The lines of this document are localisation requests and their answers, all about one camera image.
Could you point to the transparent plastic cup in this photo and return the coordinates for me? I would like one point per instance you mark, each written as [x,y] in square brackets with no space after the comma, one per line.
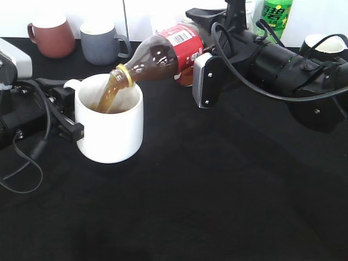
[253,14]

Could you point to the black cup white inside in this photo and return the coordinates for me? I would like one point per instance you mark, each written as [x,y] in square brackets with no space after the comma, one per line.
[329,50]

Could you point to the grey ceramic mug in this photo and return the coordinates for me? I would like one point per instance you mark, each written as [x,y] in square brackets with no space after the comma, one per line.
[101,44]

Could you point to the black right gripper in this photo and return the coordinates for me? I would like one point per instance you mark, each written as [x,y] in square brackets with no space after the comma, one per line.
[240,57]

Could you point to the red-brown ceramic mug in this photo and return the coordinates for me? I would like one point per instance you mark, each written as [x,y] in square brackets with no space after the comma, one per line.
[53,36]

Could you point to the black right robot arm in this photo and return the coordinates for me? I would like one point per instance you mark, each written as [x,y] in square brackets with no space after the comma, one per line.
[315,91]

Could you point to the cola bottle red label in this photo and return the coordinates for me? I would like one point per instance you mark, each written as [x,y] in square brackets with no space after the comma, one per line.
[164,55]

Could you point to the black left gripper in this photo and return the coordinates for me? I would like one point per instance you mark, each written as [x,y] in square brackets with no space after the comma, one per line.
[23,109]

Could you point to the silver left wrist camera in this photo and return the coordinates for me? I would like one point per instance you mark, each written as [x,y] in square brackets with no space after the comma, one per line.
[15,65]

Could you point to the green sprite bottle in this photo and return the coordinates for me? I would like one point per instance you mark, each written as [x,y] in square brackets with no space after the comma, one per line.
[275,13]

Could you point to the white ceramic mug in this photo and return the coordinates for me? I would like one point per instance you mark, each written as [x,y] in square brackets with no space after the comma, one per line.
[108,138]

